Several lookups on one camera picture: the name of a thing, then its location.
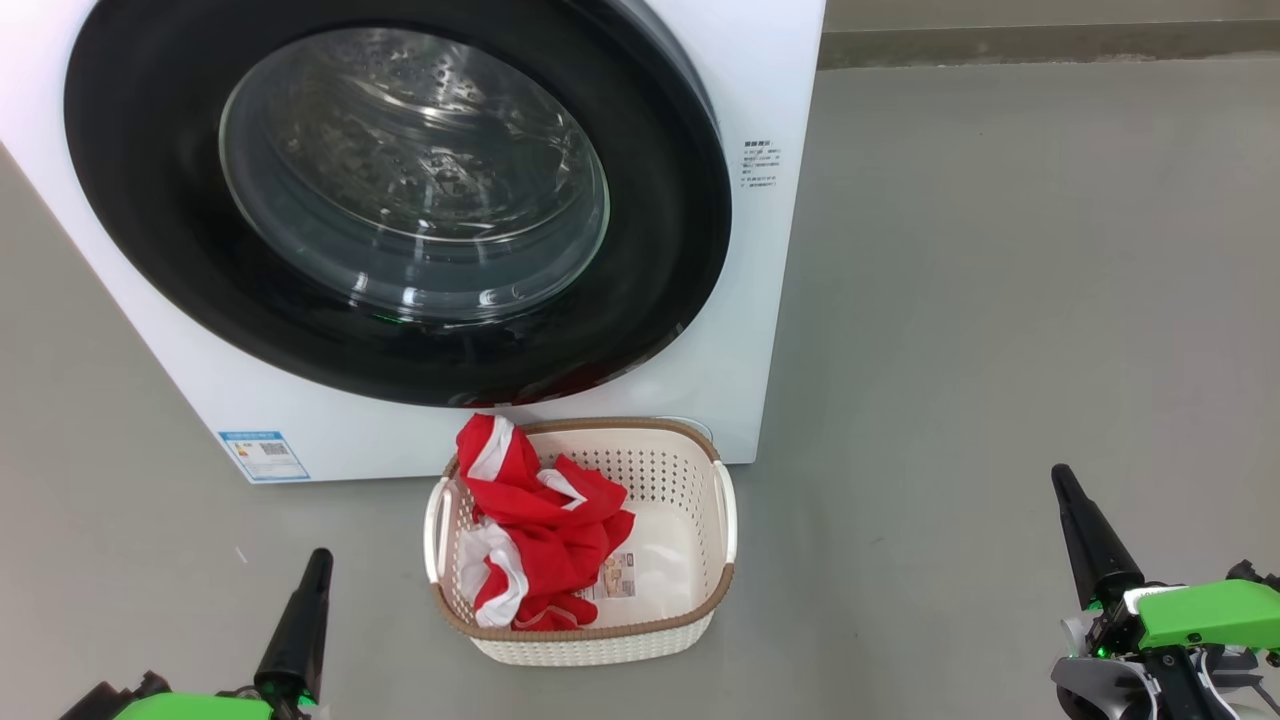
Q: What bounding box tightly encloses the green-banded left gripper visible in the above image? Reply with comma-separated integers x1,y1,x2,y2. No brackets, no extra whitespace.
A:
112,547,335,720

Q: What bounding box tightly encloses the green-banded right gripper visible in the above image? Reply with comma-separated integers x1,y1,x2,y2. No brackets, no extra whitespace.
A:
1050,462,1280,661

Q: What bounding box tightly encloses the dark round glass washer door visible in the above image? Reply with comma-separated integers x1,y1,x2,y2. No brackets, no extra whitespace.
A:
65,0,733,409

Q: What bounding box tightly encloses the white front-load washing machine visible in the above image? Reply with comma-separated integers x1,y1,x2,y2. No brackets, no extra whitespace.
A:
0,0,829,484

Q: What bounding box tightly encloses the cream perforated laundry basket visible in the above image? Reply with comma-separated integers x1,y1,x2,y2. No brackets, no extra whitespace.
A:
423,417,738,667

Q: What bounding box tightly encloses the blue energy label sticker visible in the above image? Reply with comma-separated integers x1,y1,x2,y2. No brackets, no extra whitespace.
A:
218,430,311,483

